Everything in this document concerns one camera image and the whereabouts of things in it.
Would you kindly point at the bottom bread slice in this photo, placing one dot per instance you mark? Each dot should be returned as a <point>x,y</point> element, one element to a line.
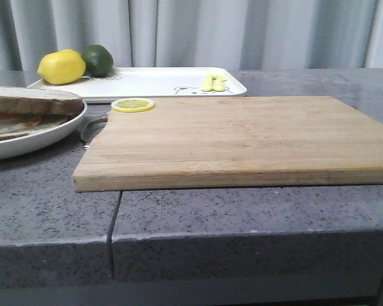
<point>47,121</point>

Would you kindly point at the white rectangular tray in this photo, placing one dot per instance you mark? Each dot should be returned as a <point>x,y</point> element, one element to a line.
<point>147,83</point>

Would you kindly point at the fried egg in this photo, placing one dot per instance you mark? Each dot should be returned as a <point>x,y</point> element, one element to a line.
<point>10,122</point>

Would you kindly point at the green lime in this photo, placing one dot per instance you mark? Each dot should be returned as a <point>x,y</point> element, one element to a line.
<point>99,62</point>

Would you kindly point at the lemon slice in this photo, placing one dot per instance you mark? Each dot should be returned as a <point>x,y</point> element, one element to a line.
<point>132,105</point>

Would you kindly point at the grey curtain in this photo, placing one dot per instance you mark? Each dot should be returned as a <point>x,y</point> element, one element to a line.
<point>226,34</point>

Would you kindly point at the white bread slice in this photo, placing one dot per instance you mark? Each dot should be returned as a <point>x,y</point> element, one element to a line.
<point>39,101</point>

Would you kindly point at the white round plate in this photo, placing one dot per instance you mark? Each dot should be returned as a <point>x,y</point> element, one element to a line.
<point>30,143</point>

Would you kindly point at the wooden cutting board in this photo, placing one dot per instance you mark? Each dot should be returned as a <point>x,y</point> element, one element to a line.
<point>234,142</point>

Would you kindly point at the yellow lemon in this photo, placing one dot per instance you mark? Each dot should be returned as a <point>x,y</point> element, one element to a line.
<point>62,67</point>

